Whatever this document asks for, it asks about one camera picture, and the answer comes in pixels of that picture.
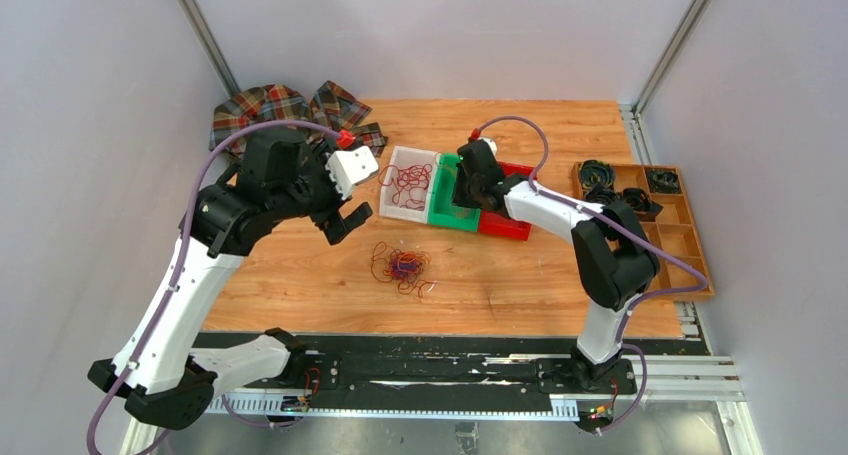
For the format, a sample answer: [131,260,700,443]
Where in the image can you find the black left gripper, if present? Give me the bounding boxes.
[271,138,373,243]

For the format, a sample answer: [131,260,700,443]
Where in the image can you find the red cable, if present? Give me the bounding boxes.
[377,163,435,213]

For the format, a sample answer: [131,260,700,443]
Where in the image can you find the coloured cable bundle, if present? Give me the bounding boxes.
[369,241,440,300]

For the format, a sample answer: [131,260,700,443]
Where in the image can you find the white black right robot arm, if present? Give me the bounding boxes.
[452,140,660,392]

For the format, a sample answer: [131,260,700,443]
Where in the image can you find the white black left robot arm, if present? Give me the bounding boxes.
[88,126,379,430]

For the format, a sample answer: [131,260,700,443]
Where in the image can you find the red plastic bin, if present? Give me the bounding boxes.
[477,162,533,242]

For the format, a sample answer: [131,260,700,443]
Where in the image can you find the green plastic bin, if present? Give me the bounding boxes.
[427,153,480,232]

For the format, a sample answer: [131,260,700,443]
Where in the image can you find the white plastic bin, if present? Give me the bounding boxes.
[378,146,440,224]

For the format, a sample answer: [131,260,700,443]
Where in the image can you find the plaid cloth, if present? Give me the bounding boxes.
[209,80,388,157]

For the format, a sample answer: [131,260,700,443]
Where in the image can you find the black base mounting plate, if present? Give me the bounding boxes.
[192,332,710,417]

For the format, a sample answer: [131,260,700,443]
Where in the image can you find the wooden compartment tray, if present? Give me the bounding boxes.
[572,159,714,302]

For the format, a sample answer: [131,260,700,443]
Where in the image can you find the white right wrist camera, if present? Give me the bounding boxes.
[480,137,498,156]

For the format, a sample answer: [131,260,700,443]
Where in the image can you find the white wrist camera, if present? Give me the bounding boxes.
[480,137,498,156]
[325,146,379,200]

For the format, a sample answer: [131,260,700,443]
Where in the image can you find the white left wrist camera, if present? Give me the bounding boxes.
[325,146,379,200]

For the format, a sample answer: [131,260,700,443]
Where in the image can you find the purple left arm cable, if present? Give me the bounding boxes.
[86,119,352,455]

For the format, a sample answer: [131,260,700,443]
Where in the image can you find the aluminium frame rail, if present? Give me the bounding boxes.
[174,352,744,429]

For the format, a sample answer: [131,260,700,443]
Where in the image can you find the left aluminium corner post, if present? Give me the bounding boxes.
[176,0,241,96]

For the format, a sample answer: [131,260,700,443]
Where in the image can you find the aluminium corner post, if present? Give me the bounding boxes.
[176,0,241,96]
[632,0,712,118]

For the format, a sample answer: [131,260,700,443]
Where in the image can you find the right aluminium corner post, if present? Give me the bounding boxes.
[632,0,712,118]

